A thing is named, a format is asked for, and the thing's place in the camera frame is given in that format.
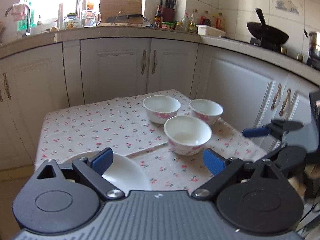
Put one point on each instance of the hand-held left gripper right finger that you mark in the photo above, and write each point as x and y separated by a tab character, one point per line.
212	162

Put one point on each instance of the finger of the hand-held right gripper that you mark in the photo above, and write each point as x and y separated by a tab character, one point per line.
273	153
255	132

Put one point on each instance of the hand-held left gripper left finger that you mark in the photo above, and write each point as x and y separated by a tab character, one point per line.
102	158

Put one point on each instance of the white fruit print plate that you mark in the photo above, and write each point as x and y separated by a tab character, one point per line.
127	172

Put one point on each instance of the white pink floral bowl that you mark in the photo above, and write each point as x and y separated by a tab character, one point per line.
206	107
187	130
161	105

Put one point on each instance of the cherry print tablecloth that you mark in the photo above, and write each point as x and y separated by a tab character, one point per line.
100	130

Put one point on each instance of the gas stove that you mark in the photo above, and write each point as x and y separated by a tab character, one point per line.
272	47

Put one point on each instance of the white kitchen cabinet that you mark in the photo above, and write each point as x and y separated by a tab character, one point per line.
115	67

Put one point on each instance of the black wok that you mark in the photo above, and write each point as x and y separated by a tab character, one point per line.
267	32

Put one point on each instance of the steel pot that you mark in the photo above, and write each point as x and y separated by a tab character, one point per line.
314	45

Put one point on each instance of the white plastic tray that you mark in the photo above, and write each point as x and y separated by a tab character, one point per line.
210	30

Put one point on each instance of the yellow oil bottle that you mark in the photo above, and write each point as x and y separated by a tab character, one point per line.
214	21
220	21

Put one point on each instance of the green label bottle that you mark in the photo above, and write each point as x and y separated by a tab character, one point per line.
193	21

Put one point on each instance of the clear plastic bottle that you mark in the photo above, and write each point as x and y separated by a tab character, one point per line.
185	23

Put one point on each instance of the stone kitchen counter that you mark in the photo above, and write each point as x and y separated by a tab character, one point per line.
125	31

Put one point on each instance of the small glass jar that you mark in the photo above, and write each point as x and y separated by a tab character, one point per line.
178	26

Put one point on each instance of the floral glass jar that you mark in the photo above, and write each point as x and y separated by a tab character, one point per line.
72	22

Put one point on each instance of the glass pitcher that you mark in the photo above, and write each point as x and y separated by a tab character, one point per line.
90	18

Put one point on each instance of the blue white plastic bag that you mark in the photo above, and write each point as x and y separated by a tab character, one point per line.
147	23

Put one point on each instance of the black kitchen knife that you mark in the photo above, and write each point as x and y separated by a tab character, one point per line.
135	16

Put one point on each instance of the dark red knife block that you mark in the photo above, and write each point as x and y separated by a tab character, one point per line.
168	13

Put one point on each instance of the stack of white cups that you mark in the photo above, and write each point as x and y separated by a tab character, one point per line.
61	17

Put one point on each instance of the dark sauce bottle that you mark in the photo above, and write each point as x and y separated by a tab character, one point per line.
158	17

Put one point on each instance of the white soap bottle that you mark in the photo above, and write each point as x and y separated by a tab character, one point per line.
39	20

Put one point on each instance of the wooden cutting board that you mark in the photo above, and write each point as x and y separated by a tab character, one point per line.
120	6

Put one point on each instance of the yellow box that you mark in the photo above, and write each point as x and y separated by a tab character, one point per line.
90	5

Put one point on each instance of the clear tall bottle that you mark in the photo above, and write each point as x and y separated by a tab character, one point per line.
84	2

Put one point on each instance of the steel kitchen faucet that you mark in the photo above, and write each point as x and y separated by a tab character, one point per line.
28	17

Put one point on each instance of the pink cloth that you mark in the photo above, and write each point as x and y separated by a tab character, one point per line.
18	11

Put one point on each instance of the grey wall sticker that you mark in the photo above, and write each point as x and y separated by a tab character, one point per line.
287	7

